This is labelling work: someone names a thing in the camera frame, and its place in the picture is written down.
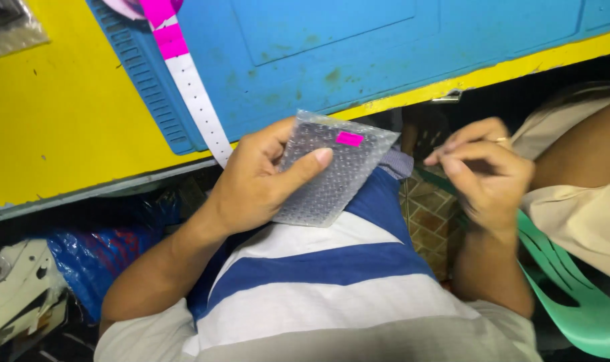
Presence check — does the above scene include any pink and white sticker strip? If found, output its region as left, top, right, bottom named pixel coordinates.
left=139, top=0, right=234, bottom=169

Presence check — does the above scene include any green plastic chair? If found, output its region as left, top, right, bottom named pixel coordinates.
left=416, top=168, right=610, bottom=360

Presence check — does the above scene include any blue silicone work mat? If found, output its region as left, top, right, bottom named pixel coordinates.
left=85, top=0, right=610, bottom=156

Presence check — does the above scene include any person's right hand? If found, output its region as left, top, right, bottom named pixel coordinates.
left=424, top=117, right=536, bottom=237

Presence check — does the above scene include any blue plastic bag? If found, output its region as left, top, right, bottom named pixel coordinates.
left=46, top=193, right=185, bottom=322

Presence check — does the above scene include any person's left hand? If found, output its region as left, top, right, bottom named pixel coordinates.
left=205, top=116, right=334, bottom=238

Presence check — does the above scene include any bubble wrap pouch with pink sticker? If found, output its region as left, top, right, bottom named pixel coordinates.
left=272, top=110, right=401, bottom=228

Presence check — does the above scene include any metal drawer latch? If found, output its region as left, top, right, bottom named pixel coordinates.
left=430, top=89, right=463, bottom=104

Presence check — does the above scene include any clear plastic packet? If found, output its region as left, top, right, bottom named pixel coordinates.
left=0, top=0, right=50, bottom=62

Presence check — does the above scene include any white plastic appliance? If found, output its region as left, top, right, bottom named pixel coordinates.
left=0, top=239, right=68, bottom=353

